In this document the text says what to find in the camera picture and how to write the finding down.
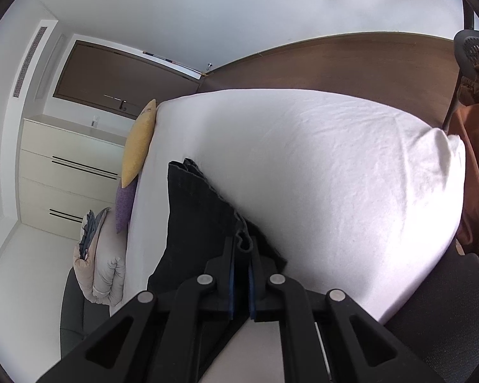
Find cream wardrobe with handles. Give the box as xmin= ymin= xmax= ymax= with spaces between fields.
xmin=18 ymin=115 xmax=126 ymax=239

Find black denim pants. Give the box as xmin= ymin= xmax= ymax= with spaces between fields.
xmin=146 ymin=158 xmax=288 ymax=383

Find brown door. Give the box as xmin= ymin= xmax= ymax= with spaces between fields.
xmin=53 ymin=40 xmax=200 ymax=118

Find folded grey cloth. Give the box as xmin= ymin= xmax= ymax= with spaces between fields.
xmin=78 ymin=207 xmax=110 ymax=260

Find purple pillow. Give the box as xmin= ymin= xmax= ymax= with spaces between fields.
xmin=115 ymin=177 xmax=138 ymax=233

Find brown wooden headboard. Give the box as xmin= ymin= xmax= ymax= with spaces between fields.
xmin=199 ymin=32 xmax=458 ymax=127

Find orange brown cloth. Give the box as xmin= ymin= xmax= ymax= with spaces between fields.
xmin=448 ymin=54 xmax=479 ymax=256

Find dark grey bench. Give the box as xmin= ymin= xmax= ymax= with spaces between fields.
xmin=59 ymin=269 xmax=110 ymax=357

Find folded beige duvet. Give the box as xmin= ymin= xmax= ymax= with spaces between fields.
xmin=73 ymin=207 xmax=127 ymax=307

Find yellow pillow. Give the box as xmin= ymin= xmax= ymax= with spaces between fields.
xmin=121 ymin=100 xmax=156 ymax=189

